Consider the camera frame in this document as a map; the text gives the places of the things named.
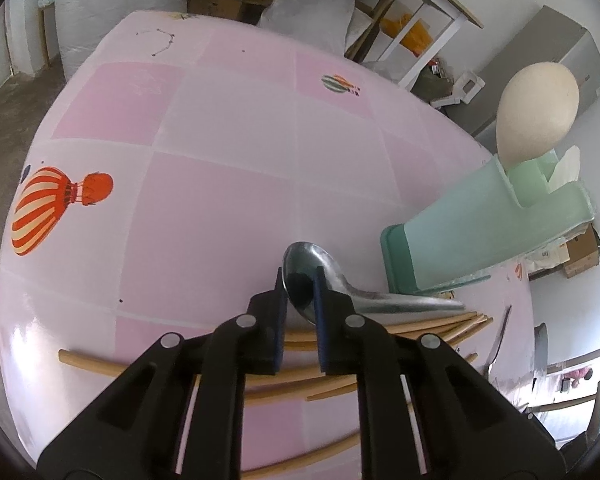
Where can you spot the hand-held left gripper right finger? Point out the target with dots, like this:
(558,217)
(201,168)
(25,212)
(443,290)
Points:
(322,330)

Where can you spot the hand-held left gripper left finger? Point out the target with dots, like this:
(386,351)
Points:
(280,330)

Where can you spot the wooden chopstick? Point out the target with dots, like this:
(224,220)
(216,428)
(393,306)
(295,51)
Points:
(430,321)
(460,325)
(280,391)
(305,460)
(90,362)
(475,331)
(330,394)

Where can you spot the metal spoon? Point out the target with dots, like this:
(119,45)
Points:
(300,265)

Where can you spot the teal plastic utensil holder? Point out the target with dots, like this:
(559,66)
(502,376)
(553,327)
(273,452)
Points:
(455,240)

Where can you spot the pink printed tablecloth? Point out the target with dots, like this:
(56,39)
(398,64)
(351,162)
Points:
(205,185)

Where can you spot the dark green bag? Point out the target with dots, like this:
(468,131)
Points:
(430,85)

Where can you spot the cardboard box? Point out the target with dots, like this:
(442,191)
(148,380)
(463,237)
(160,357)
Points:
(220,7)
(582,255)

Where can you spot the white plastic holder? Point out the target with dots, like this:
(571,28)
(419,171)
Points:
(467,85)

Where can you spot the wooden chair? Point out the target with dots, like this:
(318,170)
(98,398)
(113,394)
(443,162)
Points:
(597,405)

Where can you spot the orange plastic bag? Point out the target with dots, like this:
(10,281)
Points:
(410,30)

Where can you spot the wooden pole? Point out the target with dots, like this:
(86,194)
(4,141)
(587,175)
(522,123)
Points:
(375,20)

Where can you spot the white side table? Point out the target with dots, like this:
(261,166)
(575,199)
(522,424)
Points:
(460,12)

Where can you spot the large white woven sack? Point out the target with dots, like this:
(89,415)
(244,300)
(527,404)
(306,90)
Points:
(110,5)

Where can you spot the grey refrigerator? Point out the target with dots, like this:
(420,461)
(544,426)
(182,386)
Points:
(555,35)

